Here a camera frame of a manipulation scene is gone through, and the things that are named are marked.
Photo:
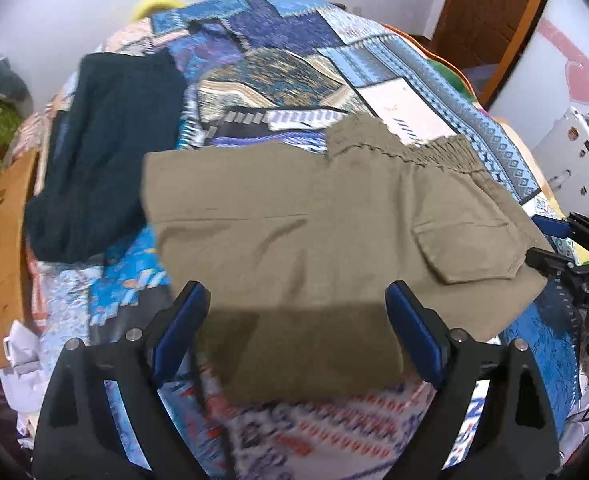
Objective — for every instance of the brown wooden door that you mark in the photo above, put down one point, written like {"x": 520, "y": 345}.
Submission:
{"x": 489, "y": 20}

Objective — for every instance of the dark navy garment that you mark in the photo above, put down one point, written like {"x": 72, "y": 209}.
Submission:
{"x": 104, "y": 160}

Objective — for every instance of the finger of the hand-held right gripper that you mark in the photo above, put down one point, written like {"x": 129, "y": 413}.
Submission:
{"x": 547, "y": 261}
{"x": 549, "y": 225}

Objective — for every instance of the white machine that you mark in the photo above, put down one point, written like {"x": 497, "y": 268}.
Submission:
{"x": 574, "y": 165}

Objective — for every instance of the grey plush toy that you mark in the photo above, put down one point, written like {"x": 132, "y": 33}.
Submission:
{"x": 4, "y": 77}

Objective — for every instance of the khaki pants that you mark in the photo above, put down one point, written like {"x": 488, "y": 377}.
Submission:
{"x": 299, "y": 240}

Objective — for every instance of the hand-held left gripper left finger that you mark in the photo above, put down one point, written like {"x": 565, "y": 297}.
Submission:
{"x": 179, "y": 332}

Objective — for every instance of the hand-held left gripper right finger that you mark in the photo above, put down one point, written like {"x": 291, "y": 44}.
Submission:
{"x": 414, "y": 332}

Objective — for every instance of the striped cloth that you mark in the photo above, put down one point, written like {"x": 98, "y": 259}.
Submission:
{"x": 34, "y": 127}

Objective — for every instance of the blue patchwork blanket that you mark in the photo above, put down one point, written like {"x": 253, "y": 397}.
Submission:
{"x": 284, "y": 55}

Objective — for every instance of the yellow foam arc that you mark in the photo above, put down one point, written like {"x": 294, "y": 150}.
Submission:
{"x": 157, "y": 5}

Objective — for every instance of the pile of white papers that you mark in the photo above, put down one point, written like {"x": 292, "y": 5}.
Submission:
{"x": 22, "y": 360}

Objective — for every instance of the wooden lap desk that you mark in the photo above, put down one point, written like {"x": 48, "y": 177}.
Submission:
{"x": 2, "y": 270}

